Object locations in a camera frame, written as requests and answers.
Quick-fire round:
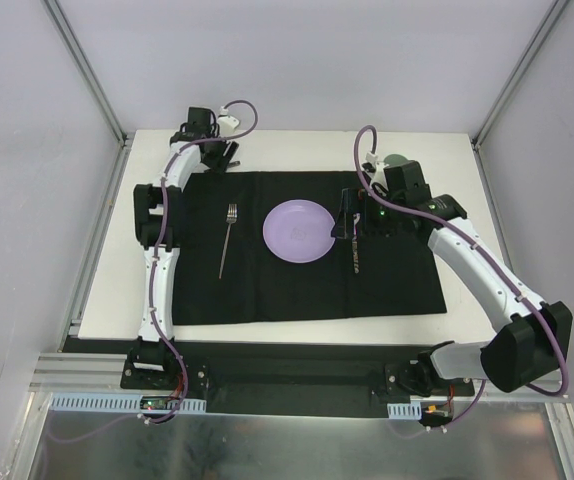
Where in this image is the metal spoon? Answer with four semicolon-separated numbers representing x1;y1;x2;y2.
351;213;361;275

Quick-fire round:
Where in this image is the green cup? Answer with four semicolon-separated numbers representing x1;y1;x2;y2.
383;154;408;168

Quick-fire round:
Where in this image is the metal fork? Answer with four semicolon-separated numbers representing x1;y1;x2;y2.
218;203;238;279

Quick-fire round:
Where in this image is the purple plate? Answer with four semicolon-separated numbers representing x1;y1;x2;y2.
262;199;335;264

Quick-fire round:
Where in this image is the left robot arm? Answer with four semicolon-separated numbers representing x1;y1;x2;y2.
127;105;240;398

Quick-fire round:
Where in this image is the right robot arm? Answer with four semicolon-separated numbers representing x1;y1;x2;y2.
331;154;573;397

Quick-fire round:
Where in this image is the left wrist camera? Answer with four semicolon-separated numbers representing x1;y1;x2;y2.
216;106;240;137

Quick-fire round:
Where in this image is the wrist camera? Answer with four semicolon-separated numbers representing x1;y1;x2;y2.
361;151;387;177
216;106;240;137

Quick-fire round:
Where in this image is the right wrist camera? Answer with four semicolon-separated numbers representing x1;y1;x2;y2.
361;151;387;177

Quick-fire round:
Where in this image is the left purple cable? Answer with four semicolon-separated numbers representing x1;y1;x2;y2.
147;98;259;426

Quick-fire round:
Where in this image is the purple cable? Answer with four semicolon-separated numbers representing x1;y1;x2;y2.
355;124;570;434
147;98;259;426

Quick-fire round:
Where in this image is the left aluminium frame post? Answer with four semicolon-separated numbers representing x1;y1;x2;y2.
41;0;128;146

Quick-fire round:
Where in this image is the aluminium frame post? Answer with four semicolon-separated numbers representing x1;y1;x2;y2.
41;0;128;146
471;0;573;152

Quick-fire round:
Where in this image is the right white cable duct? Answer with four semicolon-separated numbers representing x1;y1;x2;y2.
387;401;422;421

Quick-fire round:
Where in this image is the white cable duct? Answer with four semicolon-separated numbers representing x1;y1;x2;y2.
50;393;207;415
387;401;422;421

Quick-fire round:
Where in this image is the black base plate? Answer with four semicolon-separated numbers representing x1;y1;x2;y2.
119;339;486;419

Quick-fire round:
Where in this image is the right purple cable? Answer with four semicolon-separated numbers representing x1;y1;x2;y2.
355;124;570;434

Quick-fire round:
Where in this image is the aluminium rail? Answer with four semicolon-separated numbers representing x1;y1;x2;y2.
29;353;126;391

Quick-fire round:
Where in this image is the right aluminium frame post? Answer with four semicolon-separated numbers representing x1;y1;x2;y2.
471;0;573;152

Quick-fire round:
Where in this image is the left white cable duct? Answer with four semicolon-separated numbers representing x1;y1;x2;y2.
50;393;207;415

